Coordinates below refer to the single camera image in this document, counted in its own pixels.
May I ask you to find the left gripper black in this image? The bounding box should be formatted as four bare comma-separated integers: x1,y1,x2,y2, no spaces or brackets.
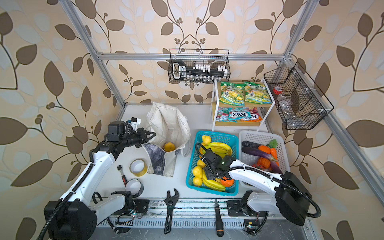
118,127,156,149

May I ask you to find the white canvas tote bag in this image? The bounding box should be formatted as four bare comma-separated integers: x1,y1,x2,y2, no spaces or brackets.
143,103,191,178

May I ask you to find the green snack bag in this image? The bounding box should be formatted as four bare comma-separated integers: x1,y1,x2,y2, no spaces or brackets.
244,82,272,105
219,82,245,107

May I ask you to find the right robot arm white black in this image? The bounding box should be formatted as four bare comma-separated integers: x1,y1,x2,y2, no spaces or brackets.
195,143,322,226

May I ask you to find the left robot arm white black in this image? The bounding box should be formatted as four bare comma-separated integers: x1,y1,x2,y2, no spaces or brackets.
38,118,156,240

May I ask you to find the Fox's candy bag left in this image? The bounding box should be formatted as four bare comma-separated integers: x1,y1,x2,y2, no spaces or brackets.
216,108,251,122

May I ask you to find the fox's candy bag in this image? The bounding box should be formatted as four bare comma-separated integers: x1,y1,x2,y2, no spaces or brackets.
216,108,251,122
243,108,263,123

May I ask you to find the Fox's candy bag right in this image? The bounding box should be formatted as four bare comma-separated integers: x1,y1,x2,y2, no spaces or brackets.
243,108,263,123

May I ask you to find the lower banana bunch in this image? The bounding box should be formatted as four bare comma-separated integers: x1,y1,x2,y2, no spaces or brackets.
202,171,226,192

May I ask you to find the banana bunch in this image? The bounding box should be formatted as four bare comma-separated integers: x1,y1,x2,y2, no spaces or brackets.
202,171,226,192
203,143,233,158

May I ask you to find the upper banana bunch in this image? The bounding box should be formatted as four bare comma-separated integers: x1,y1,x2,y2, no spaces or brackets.
203,143,233,158

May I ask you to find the orange fruit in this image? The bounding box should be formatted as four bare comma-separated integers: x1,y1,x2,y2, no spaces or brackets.
221,177,235,188

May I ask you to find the teal plastic basket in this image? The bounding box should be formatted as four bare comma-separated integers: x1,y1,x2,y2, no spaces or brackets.
186,131,240,197

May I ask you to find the dark eggplant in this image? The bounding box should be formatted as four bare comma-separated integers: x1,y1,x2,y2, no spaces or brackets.
242,141,262,149

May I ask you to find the yellow tape roll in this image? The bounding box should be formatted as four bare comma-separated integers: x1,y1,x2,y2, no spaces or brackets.
130,159,148,177

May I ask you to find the purple eggplant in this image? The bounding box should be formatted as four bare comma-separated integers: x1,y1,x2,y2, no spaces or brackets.
242,147,277,162

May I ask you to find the small orange pumpkin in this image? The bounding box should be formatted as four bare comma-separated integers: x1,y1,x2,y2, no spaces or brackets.
257,158,271,169

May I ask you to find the white plastic basket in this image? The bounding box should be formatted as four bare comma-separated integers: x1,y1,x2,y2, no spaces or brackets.
238,130,291,174

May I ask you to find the black tape roll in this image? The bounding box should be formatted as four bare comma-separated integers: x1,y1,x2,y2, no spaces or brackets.
125,179,144,198

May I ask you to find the black adjustable wrench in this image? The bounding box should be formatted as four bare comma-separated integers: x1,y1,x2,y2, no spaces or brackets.
164,189,180,235

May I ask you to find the orange carrot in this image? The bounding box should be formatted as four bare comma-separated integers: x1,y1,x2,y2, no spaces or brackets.
267,139,279,166

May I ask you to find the black orange screwdriver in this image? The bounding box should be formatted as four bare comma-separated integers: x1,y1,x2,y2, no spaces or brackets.
214,199,224,238

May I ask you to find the white wooden two-tier shelf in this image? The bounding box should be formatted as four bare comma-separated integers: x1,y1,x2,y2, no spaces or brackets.
210,79,276,132

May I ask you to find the black socket wrench set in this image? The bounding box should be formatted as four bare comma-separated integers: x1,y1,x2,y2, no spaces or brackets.
169,60,230,82

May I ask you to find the plastic bottle red cap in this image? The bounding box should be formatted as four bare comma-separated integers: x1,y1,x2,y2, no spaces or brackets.
273,86,296,120

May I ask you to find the small red handled ratchet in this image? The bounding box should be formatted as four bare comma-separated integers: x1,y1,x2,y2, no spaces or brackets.
117,165,128,186

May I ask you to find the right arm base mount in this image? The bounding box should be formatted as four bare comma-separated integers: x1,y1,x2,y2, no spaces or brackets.
227,200,269,236

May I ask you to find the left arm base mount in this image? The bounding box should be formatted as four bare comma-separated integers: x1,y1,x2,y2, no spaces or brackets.
107,199,150,235

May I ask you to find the black wire basket centre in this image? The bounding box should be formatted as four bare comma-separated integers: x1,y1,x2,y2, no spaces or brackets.
168,48,231,84

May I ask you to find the black wire basket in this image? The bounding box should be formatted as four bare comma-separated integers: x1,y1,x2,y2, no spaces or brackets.
168,48,231,84
264,63,334,130

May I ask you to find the black wire basket right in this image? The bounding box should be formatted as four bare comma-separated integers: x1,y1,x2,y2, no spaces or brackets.
264,63,334,130

